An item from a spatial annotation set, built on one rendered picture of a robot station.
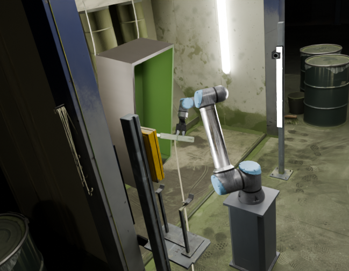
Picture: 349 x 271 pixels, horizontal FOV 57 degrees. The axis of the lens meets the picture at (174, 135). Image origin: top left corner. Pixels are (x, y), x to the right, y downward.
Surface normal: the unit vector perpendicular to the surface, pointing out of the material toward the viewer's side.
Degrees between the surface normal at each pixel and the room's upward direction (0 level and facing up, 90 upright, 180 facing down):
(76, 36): 90
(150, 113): 90
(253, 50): 90
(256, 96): 90
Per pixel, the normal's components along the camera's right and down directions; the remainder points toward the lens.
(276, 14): -0.59, 0.43
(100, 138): 0.79, 0.16
